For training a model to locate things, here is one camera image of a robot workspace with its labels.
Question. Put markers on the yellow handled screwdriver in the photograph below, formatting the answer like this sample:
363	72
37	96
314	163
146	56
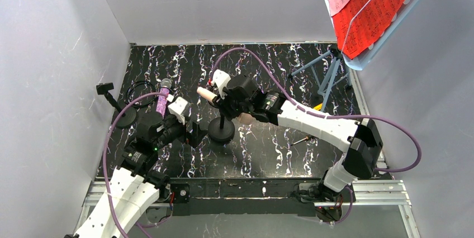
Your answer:
318	107

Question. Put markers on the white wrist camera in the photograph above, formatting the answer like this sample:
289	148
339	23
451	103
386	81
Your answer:
220	80
181	109

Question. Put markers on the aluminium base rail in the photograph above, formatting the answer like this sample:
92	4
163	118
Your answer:
292	196

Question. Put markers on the purple glitter microphone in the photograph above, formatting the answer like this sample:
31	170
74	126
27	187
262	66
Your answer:
164	89

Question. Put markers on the red sheet music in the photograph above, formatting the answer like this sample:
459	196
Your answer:
361	22

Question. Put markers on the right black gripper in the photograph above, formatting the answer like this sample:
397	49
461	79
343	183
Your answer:
225	104

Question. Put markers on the black yellow screwdriver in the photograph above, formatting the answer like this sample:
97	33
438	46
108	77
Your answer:
305	139

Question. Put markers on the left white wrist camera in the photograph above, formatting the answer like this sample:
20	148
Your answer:
181	109

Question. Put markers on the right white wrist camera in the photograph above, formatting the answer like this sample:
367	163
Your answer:
220	80

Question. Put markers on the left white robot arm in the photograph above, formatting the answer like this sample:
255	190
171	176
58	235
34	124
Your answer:
134	184

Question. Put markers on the light blue music stand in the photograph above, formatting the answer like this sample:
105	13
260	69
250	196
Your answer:
340	67

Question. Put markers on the black round mic stand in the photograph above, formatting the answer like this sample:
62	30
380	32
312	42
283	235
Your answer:
221	130
129	117

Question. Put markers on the beige pink microphone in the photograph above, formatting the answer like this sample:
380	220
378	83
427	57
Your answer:
225	107

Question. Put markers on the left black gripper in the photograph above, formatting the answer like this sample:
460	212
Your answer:
188	130

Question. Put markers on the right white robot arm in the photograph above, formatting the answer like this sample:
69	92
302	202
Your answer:
359	142

